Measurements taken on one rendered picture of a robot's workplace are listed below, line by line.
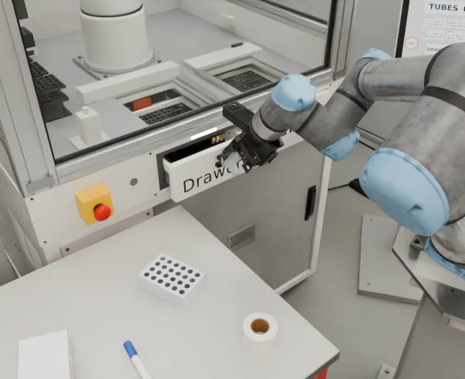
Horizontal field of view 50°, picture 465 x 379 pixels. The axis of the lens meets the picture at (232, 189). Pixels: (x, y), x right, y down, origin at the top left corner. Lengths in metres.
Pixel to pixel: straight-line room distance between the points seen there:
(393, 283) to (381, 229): 0.33
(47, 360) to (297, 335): 0.48
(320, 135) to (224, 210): 0.63
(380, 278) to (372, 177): 1.63
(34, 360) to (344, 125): 0.72
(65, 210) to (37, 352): 0.34
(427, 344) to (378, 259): 0.90
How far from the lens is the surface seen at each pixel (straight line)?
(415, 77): 0.77
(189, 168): 1.23
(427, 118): 0.61
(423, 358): 1.50
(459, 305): 1.20
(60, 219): 1.22
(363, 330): 2.07
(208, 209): 1.48
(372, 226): 2.46
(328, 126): 0.98
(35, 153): 1.11
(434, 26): 1.79
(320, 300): 2.13
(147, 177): 1.27
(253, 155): 1.10
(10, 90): 1.04
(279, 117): 0.98
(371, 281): 2.20
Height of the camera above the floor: 1.60
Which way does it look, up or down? 37 degrees down
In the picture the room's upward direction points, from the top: straight up
